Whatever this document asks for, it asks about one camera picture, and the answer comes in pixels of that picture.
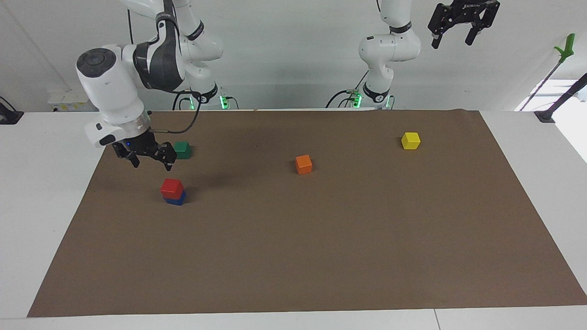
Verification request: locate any black table clamp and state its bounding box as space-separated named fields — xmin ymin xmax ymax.
xmin=0 ymin=96 xmax=24 ymax=125

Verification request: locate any black base cable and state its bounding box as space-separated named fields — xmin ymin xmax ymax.
xmin=172 ymin=90 xmax=203 ymax=111
xmin=325 ymin=73 xmax=368 ymax=109

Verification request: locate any green-tipped grabber pole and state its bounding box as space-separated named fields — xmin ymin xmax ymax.
xmin=518 ymin=33 xmax=576 ymax=111

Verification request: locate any brown paper table mat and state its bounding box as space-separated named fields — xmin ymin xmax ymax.
xmin=28 ymin=109 xmax=587 ymax=318

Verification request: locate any red wooden block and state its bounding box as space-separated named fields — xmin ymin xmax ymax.
xmin=160 ymin=178 xmax=185 ymax=200

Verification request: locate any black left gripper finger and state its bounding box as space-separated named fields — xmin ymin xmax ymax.
xmin=465 ymin=2 xmax=501 ymax=46
xmin=427 ymin=4 xmax=453 ymax=50

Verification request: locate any white wall socket box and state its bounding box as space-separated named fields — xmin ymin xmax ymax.
xmin=47 ymin=89 xmax=100 ymax=112

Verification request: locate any black angled stand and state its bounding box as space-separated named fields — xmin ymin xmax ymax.
xmin=534 ymin=72 xmax=587 ymax=124

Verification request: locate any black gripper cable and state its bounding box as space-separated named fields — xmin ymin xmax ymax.
xmin=149 ymin=93 xmax=203 ymax=135

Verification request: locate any orange wooden block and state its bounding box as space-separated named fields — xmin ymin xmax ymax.
xmin=295 ymin=154 xmax=313 ymax=176

